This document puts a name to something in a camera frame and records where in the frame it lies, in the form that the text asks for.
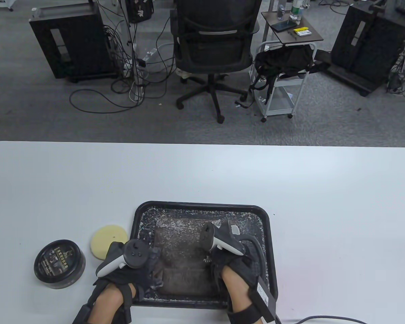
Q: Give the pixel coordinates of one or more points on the person's left hand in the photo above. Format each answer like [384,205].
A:
[121,275]

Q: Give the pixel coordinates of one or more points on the person's right hand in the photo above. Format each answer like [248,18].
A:
[246,266]

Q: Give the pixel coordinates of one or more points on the brown leather bag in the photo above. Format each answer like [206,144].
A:
[182,256]

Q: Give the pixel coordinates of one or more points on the black leather care cream tin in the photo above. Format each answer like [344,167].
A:
[59,263]

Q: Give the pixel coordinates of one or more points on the black forearm sensor box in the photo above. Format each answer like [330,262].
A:
[263,300]

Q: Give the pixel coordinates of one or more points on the person's left forearm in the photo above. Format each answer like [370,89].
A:
[106,300]

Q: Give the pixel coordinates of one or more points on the person's right forearm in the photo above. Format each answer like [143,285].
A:
[236,290]

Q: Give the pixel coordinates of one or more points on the black hanging bag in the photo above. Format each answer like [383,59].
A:
[140,11]

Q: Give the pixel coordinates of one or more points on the left black white controller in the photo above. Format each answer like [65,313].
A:
[136,253]

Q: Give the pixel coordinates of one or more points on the black white controller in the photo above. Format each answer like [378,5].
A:
[222,241]
[136,253]

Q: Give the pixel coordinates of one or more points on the right black white controller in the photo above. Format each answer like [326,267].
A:
[222,241]

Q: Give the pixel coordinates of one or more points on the yellow round sponge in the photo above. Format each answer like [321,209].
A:
[106,239]

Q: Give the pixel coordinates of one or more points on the black plastic tray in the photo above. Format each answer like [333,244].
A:
[202,211]

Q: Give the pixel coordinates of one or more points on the white rolling cart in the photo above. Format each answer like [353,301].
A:
[280,101]

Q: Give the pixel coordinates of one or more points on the white power strip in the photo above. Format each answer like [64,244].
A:
[151,55]
[136,92]

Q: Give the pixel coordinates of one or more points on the black backpack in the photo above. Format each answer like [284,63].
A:
[283,60]

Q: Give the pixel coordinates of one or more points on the black office chair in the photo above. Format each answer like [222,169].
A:
[212,50]

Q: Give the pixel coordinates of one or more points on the black computer tower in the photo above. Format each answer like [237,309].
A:
[77,44]
[368,50]

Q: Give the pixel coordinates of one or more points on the small brown side table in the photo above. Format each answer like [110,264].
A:
[307,38]

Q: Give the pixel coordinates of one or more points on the yellow box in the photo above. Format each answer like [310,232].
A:
[302,32]

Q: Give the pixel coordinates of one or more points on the white desk leg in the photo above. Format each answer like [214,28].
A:
[130,33]

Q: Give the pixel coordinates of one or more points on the black tablet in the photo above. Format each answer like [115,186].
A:
[283,26]

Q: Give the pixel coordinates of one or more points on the green label bottle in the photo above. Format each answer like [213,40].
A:
[296,13]

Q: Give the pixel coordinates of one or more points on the white trolley base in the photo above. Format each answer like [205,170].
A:
[1,3]

